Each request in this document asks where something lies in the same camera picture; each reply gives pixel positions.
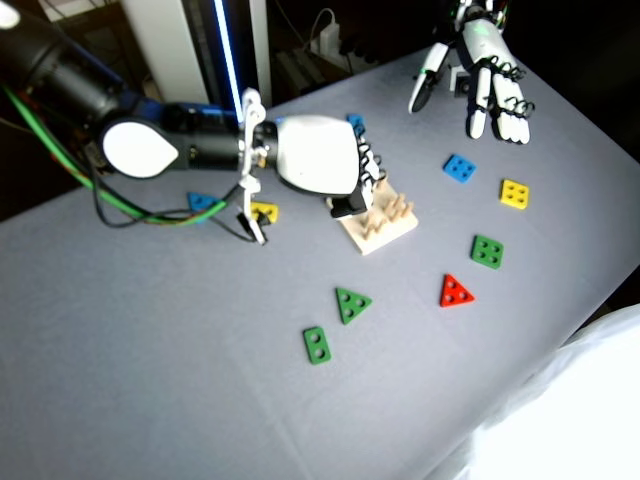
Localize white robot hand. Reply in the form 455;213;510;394
273;114;390;221
407;17;537;146

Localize yellow block with holes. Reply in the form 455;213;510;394
249;201;280;225

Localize wooden peg board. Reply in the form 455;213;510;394
325;173;419;257

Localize blue square block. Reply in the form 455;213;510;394
442;153;478;185

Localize blue triangle block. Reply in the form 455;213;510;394
186;191;225;214

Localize yellow square block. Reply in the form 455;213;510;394
499;178;531;211

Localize green triangle block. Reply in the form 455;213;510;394
335;286;374;326

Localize green two-hole rectangle block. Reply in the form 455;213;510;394
302;325;333;366

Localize green square block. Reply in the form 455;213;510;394
469;234;505;271

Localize red triangle block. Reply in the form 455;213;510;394
439;273;476;309

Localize white power adapter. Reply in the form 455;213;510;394
309;27;345;57

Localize white cabinet with blue light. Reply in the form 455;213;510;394
119;0;274;109

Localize grey table cloth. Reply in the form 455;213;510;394
0;44;640;480

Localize bright white fabric sheet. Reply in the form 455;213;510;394
424;303;640;480

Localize green robot cable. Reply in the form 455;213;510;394
0;84;226;227

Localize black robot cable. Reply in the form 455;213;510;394
91;167;254;245

